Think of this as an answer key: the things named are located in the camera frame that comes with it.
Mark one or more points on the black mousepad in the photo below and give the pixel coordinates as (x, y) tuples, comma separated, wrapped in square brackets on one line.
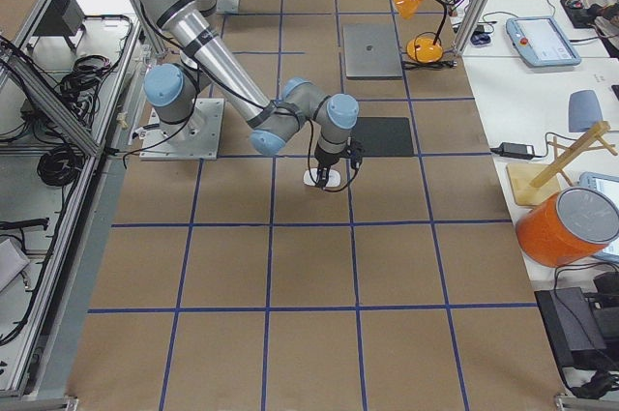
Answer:
[(384, 137)]

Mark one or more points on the silver laptop notebook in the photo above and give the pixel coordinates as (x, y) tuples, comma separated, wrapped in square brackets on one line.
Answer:
[(371, 51)]

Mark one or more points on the teach pendant tablet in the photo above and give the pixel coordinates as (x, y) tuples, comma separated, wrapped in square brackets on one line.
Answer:
[(540, 42)]

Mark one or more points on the white computer mouse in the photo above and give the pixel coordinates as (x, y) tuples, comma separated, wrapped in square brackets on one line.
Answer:
[(322, 178)]

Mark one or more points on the orange cylinder container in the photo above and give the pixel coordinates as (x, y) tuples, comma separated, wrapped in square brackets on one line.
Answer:
[(555, 233)]

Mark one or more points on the wooden stand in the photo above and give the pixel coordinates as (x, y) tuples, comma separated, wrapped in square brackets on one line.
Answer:
[(532, 184)]

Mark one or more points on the black power adapter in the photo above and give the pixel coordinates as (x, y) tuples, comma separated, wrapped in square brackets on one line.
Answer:
[(517, 151)]

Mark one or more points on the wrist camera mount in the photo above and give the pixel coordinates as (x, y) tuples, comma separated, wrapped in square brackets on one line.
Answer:
[(354, 152)]

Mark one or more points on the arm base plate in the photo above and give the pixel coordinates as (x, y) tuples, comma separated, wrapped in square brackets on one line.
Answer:
[(199, 139)]

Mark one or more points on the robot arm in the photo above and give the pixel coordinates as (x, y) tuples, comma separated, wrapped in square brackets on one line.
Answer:
[(272, 123)]

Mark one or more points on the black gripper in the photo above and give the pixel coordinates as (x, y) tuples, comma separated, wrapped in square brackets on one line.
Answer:
[(325, 160)]

